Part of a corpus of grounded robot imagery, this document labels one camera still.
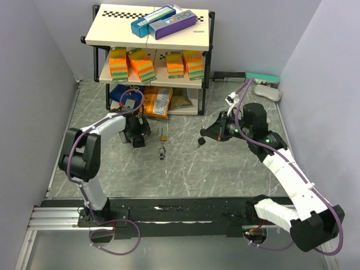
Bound purple cable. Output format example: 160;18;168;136
66;89;146;257
233;78;344;256

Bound black-headed keys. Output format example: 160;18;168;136
196;120;206;149

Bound brass padlock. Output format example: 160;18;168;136
157;127;167;144

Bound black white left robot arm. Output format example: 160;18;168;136
58;110;151;226

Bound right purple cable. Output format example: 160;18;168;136
233;78;344;256

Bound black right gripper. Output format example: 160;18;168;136
202;111;253;142

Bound aluminium rail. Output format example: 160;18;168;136
15;205;93;270

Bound sponge pack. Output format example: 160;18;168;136
165;51;185;79
127;48;157;83
109;47;129;82
182;50;204;80

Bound orange snack bag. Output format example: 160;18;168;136
140;86;173;118

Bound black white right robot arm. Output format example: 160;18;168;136
200;103;345;252

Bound sponge pack far right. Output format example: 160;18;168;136
182;50;204;80

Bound blue chips bag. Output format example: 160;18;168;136
110;84;145;110

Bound brown snack bag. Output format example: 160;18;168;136
168;88;192;110

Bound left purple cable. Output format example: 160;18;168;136
66;89;146;257

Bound purple box on shelf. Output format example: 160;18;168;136
148;10;197;40

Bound teal white box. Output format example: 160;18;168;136
245;72;280;88

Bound black flat box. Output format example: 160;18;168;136
212;71;246;83

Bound blue box on shelf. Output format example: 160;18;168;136
130;5;176;38

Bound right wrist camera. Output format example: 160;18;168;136
225;92;240;116

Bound black-headed key bunch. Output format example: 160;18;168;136
159;141;166;160

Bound three-tier shelf rack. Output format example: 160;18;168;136
80;3;216;116

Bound sponge pack far left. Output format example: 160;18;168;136
109;47;129;82

